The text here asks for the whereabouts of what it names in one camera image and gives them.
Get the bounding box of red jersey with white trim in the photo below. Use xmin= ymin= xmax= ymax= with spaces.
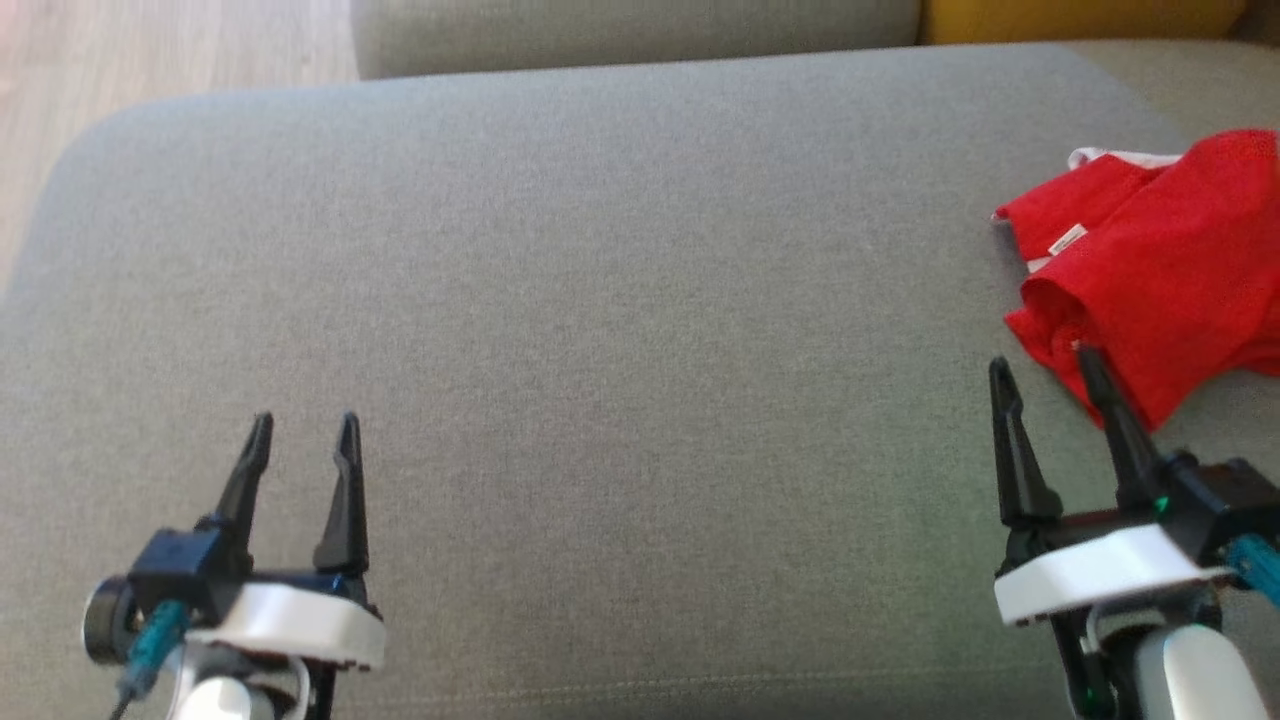
xmin=992 ymin=128 xmax=1280 ymax=433

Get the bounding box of right cable with teal connector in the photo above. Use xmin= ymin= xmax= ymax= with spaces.
xmin=1225 ymin=533 xmax=1280 ymax=606

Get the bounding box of grey sofa seat cushion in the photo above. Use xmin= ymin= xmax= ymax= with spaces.
xmin=0 ymin=40 xmax=1280 ymax=720

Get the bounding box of yellow pillow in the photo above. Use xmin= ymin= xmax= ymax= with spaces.
xmin=920 ymin=0 xmax=1251 ymax=46

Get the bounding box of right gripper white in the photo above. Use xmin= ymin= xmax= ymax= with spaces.
xmin=990 ymin=347 xmax=1236 ymax=628

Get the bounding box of grey sofa back cushion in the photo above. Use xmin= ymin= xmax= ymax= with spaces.
xmin=350 ymin=0 xmax=923 ymax=81

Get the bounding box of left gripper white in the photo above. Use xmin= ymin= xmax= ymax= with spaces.
xmin=185 ymin=411 xmax=386 ymax=671

